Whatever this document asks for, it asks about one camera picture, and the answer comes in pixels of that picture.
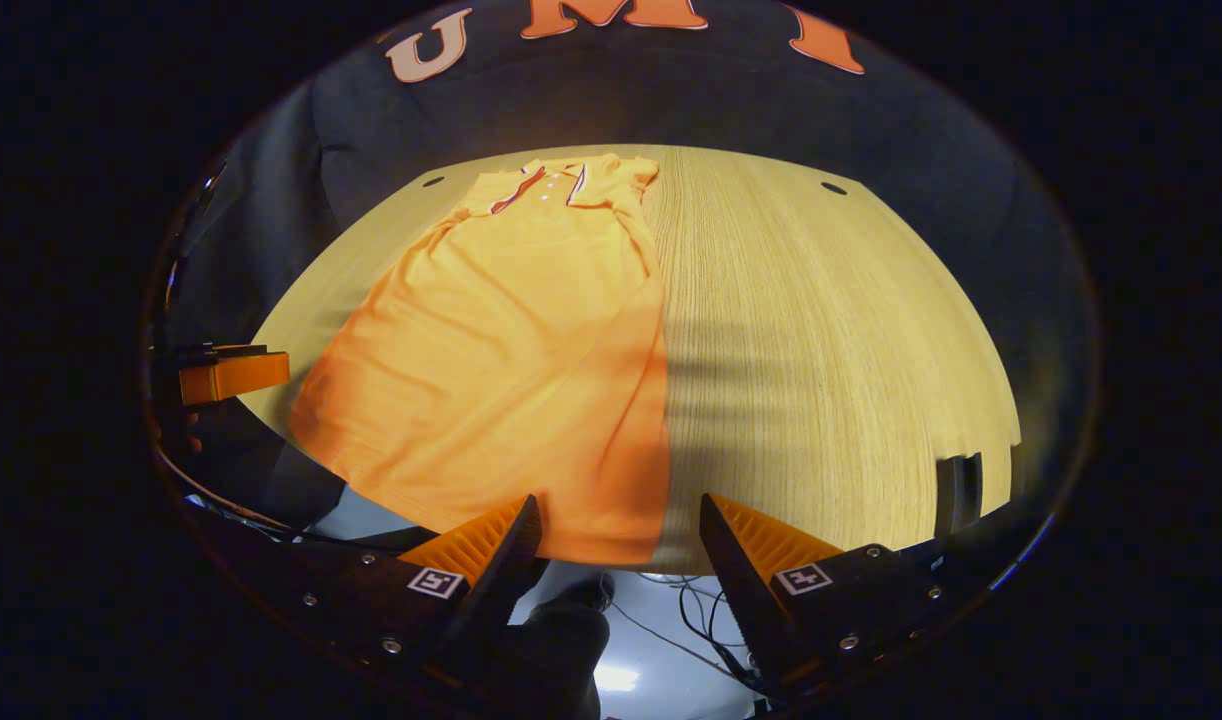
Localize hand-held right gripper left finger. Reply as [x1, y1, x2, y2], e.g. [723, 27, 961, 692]
[266, 493, 544, 691]

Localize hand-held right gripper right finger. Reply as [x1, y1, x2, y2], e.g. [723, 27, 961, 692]
[699, 493, 972, 701]

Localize orange polo T-shirt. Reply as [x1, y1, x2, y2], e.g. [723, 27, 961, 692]
[286, 153, 672, 567]

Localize person's dark trouser leg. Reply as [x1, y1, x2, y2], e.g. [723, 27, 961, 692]
[451, 575, 612, 720]

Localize black floor cable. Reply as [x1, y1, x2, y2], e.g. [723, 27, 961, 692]
[611, 572, 762, 691]

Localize black table bracket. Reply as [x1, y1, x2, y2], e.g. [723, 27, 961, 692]
[934, 452, 984, 536]

